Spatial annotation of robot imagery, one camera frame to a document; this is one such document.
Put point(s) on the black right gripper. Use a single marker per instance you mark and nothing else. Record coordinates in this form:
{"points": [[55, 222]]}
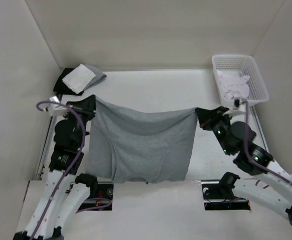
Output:
{"points": [[206, 116]]}

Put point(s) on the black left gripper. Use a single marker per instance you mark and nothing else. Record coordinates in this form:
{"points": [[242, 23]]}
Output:
{"points": [[87, 106]]}

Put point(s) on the grey tank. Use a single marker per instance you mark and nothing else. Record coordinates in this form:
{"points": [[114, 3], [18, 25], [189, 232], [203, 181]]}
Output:
{"points": [[131, 146], [99, 76]]}

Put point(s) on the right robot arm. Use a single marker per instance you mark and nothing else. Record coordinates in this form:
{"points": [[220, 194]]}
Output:
{"points": [[258, 163]]}

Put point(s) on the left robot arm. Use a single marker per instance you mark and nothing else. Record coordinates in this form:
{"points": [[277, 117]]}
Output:
{"points": [[64, 191]]}

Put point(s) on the folded black tank top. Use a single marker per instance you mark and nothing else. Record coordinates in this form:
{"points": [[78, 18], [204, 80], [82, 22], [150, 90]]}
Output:
{"points": [[60, 88]]}

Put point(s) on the white tank top in basket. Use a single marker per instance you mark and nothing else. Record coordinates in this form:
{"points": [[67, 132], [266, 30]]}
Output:
{"points": [[233, 86]]}

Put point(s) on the folded white tank top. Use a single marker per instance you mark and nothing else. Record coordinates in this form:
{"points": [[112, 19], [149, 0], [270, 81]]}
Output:
{"points": [[78, 79]]}

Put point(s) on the folded grey tank top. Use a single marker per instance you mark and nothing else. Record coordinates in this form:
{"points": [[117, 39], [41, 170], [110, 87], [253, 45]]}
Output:
{"points": [[99, 76]]}

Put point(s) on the white plastic basket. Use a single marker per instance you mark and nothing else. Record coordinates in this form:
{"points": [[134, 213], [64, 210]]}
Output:
{"points": [[240, 65]]}

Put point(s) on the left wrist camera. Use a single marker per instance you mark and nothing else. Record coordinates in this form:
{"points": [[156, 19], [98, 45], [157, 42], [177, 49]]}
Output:
{"points": [[54, 108]]}

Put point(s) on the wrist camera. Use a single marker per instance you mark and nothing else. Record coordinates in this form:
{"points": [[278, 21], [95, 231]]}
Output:
{"points": [[239, 108], [54, 108]]}

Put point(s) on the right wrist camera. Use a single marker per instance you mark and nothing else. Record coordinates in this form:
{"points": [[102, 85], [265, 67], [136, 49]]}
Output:
{"points": [[239, 108]]}

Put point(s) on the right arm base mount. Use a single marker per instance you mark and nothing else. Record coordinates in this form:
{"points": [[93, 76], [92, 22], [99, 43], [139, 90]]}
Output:
{"points": [[218, 198]]}

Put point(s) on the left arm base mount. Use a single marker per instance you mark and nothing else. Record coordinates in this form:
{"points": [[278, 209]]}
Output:
{"points": [[99, 199]]}

